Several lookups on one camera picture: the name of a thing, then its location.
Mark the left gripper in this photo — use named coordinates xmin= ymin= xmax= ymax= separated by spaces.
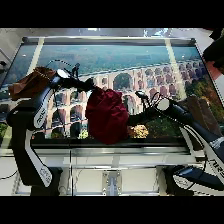
xmin=76 ymin=77 xmax=100 ymax=93

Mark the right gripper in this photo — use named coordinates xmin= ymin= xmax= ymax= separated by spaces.
xmin=127 ymin=107 xmax=158 ymax=127

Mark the dark red garment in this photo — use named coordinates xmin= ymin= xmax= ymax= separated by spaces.
xmin=85 ymin=87 xmax=131 ymax=145

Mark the brown garment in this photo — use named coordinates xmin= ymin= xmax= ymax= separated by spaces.
xmin=8 ymin=66 xmax=58 ymax=102

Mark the black garment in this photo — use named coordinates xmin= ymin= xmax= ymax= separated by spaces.
xmin=202 ymin=27 xmax=224 ymax=74

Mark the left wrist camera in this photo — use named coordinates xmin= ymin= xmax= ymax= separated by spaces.
xmin=70 ymin=62 xmax=81 ymax=80

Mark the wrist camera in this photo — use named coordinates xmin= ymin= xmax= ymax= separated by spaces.
xmin=134 ymin=90 xmax=150 ymax=105
xmin=70 ymin=62 xmax=81 ymax=80

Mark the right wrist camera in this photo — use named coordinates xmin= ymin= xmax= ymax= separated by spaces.
xmin=134 ymin=90 xmax=150 ymax=105

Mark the black cable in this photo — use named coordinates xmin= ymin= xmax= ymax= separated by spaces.
xmin=0 ymin=169 xmax=19 ymax=181
xmin=45 ymin=59 xmax=73 ymax=75

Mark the silver frame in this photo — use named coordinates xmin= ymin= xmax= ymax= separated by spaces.
xmin=0 ymin=145 xmax=224 ymax=196

